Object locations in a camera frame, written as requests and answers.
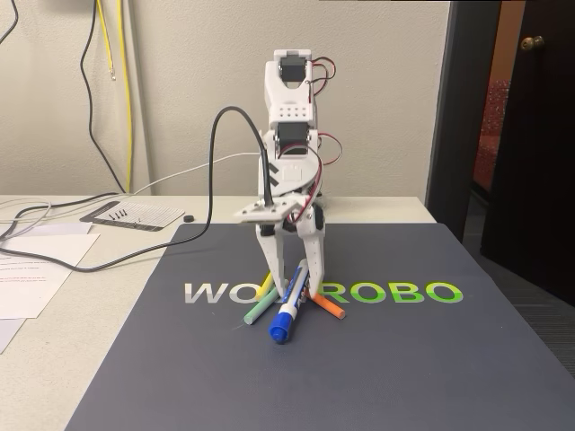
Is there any blue dry erase marker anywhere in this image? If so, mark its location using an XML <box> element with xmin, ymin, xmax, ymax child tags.
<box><xmin>268</xmin><ymin>259</ymin><xmax>312</xmax><ymax>346</ymax></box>

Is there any green chalk stick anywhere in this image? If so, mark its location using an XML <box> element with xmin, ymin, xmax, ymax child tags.
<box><xmin>243</xmin><ymin>286</ymin><xmax>280</xmax><ymax>326</ymax></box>

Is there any orange chalk stick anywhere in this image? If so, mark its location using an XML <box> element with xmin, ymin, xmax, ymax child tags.
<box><xmin>312</xmin><ymin>293</ymin><xmax>347</xmax><ymax>321</ymax></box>

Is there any grey mat with logo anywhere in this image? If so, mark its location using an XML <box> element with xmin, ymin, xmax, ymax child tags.
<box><xmin>65</xmin><ymin>223</ymin><xmax>575</xmax><ymax>431</ymax></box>

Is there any white grid screw card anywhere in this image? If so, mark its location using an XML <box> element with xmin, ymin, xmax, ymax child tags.
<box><xmin>79</xmin><ymin>201</ymin><xmax>186</xmax><ymax>233</ymax></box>

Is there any red textured object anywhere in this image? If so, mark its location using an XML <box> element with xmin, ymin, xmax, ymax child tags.
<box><xmin>471</xmin><ymin>78</ymin><xmax>512</xmax><ymax>192</ymax></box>

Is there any small white paper sheet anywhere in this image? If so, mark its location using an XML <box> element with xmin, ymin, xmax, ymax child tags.
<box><xmin>33</xmin><ymin>223</ymin><xmax>94</xmax><ymax>236</ymax></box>

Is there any dark brown door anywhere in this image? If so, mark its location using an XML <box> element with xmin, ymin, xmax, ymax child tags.
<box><xmin>479</xmin><ymin>0</ymin><xmax>575</xmax><ymax>311</ymax></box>

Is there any printed white paper sheet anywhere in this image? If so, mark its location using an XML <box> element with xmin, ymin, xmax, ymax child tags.
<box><xmin>0</xmin><ymin>253</ymin><xmax>83</xmax><ymax>321</ymax></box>

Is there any pale grey paper sheet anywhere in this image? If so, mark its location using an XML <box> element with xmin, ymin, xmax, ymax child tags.
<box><xmin>0</xmin><ymin>317</ymin><xmax>27</xmax><ymax>355</ymax></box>

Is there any brass door knob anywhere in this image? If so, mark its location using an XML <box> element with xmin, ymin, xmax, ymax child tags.
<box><xmin>519</xmin><ymin>34</ymin><xmax>546</xmax><ymax>53</ymax></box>

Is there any white camera box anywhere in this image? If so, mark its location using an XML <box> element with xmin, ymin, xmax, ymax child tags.
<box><xmin>232</xmin><ymin>197</ymin><xmax>303</xmax><ymax>224</ymax></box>

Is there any black camera cable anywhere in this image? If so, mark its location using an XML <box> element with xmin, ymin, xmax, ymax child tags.
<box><xmin>0</xmin><ymin>105</ymin><xmax>276</xmax><ymax>273</ymax></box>

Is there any white cable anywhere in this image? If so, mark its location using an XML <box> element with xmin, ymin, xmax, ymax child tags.
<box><xmin>0</xmin><ymin>152</ymin><xmax>261</xmax><ymax>240</ymax></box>

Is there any dark door frame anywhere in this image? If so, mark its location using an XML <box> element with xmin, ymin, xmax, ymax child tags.
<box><xmin>424</xmin><ymin>0</ymin><xmax>503</xmax><ymax>246</ymax></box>

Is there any long yellow cable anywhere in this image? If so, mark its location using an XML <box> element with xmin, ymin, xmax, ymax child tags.
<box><xmin>117</xmin><ymin>0</ymin><xmax>135</xmax><ymax>193</ymax></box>

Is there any black wall cable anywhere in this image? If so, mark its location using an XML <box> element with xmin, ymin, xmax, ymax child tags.
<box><xmin>0</xmin><ymin>0</ymin><xmax>131</xmax><ymax>224</ymax></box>

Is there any short yellow cable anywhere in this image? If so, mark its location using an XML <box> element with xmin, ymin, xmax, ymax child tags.
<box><xmin>96</xmin><ymin>0</ymin><xmax>118</xmax><ymax>82</ymax></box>

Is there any thin black cable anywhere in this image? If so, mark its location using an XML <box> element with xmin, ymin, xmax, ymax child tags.
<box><xmin>0</xmin><ymin>0</ymin><xmax>20</xmax><ymax>46</ymax></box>

